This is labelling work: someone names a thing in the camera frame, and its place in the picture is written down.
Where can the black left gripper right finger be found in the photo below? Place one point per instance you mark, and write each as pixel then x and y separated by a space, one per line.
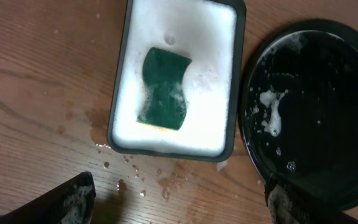
pixel 288 204

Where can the round black tray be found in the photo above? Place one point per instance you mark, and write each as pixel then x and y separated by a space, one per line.
pixel 298 111

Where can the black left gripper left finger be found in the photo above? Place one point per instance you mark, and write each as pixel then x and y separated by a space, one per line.
pixel 70 202

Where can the green yellow sponge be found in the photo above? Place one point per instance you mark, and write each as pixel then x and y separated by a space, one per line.
pixel 162 75

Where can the white rectangular tray black rim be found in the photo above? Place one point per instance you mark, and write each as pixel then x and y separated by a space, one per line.
pixel 211 33

